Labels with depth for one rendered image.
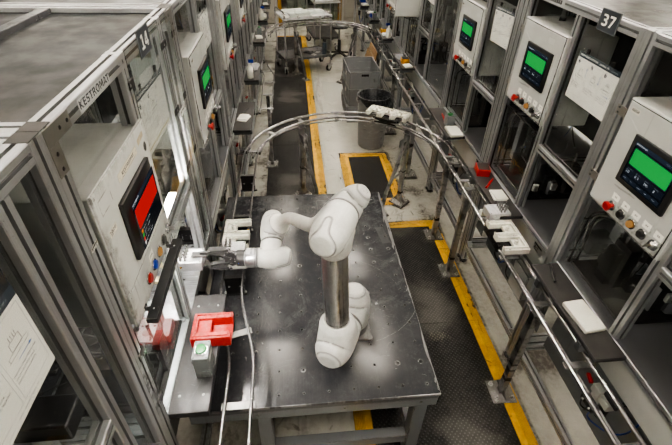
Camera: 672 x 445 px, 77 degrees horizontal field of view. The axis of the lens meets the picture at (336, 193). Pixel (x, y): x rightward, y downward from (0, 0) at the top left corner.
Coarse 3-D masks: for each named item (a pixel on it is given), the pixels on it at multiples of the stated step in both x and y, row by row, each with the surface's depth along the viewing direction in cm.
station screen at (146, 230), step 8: (144, 184) 124; (136, 200) 117; (160, 200) 138; (136, 208) 117; (152, 208) 130; (160, 208) 138; (136, 216) 117; (152, 216) 130; (144, 224) 123; (152, 224) 129; (144, 232) 122; (144, 240) 122
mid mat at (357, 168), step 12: (348, 156) 474; (360, 156) 474; (372, 156) 475; (384, 156) 476; (348, 168) 453; (360, 168) 454; (372, 168) 454; (384, 168) 455; (348, 180) 434; (360, 180) 434; (372, 180) 435; (384, 180) 436; (396, 180) 438; (396, 192) 419
